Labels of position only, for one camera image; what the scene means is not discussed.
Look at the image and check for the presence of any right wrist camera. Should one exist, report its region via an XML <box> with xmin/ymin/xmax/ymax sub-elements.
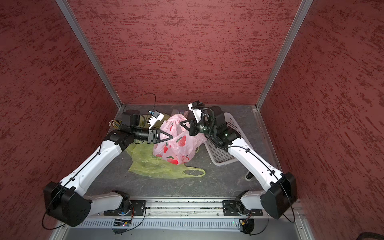
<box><xmin>188</xmin><ymin>101</ymin><xmax>207</xmax><ymax>123</ymax></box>

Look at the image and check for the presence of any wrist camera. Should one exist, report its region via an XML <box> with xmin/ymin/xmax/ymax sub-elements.
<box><xmin>188</xmin><ymin>101</ymin><xmax>207</xmax><ymax>123</ymax></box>
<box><xmin>148</xmin><ymin>111</ymin><xmax>164</xmax><ymax>130</ymax></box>

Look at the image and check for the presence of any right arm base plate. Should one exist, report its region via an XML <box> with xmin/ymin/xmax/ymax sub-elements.
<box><xmin>222</xmin><ymin>200</ymin><xmax>263</xmax><ymax>217</ymax></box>

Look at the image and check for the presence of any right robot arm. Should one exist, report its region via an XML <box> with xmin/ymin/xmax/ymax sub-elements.
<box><xmin>181</xmin><ymin>101</ymin><xmax>298</xmax><ymax>220</ymax></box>

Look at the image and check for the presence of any crayon box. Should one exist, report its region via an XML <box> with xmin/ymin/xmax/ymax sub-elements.
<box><xmin>177</xmin><ymin>110</ymin><xmax>189</xmax><ymax>119</ymax></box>

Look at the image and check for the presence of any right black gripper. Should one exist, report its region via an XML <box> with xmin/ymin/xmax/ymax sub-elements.
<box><xmin>181</xmin><ymin>116</ymin><xmax>218</xmax><ymax>136</ymax></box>

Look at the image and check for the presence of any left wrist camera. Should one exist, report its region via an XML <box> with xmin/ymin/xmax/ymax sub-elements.
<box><xmin>148</xmin><ymin>111</ymin><xmax>164</xmax><ymax>130</ymax></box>

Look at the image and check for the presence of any aluminium front rail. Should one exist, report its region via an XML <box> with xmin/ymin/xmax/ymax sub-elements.
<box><xmin>61</xmin><ymin>196</ymin><xmax>305</xmax><ymax>220</ymax></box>

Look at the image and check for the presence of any right aluminium corner post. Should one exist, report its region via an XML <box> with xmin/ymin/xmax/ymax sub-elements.
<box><xmin>256</xmin><ymin>0</ymin><xmax>313</xmax><ymax>112</ymax></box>

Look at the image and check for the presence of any aluminium corner post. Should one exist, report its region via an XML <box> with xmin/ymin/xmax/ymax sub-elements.
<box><xmin>256</xmin><ymin>0</ymin><xmax>313</xmax><ymax>112</ymax></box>
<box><xmin>56</xmin><ymin>0</ymin><xmax>123</xmax><ymax>109</ymax></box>

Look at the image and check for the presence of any white plastic basket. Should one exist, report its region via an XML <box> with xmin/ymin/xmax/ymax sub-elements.
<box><xmin>203</xmin><ymin>112</ymin><xmax>251</xmax><ymax>167</ymax></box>

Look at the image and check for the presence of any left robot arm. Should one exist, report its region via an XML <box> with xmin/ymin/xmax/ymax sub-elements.
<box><xmin>44</xmin><ymin>110</ymin><xmax>173</xmax><ymax>227</ymax></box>

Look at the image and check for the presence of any pink plastic bag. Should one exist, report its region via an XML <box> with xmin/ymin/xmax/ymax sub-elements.
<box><xmin>153</xmin><ymin>114</ymin><xmax>198</xmax><ymax>165</ymax></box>

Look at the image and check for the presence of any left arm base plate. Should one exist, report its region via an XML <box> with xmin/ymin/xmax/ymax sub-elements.
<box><xmin>104</xmin><ymin>200</ymin><xmax>146</xmax><ymax>218</ymax></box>

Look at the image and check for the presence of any green plastic bag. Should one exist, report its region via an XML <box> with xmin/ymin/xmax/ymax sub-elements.
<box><xmin>126</xmin><ymin>133</ymin><xmax>207</xmax><ymax>179</ymax></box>

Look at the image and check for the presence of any left aluminium corner post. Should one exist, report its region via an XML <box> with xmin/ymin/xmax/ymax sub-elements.
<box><xmin>56</xmin><ymin>0</ymin><xmax>123</xmax><ymax>109</ymax></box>

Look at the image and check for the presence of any yellow pencil cup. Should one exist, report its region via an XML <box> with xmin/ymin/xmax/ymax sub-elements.
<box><xmin>109</xmin><ymin>120</ymin><xmax>122</xmax><ymax>130</ymax></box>

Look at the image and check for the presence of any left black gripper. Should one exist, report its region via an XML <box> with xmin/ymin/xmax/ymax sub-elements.
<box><xmin>132</xmin><ymin>126</ymin><xmax>173</xmax><ymax>145</ymax></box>

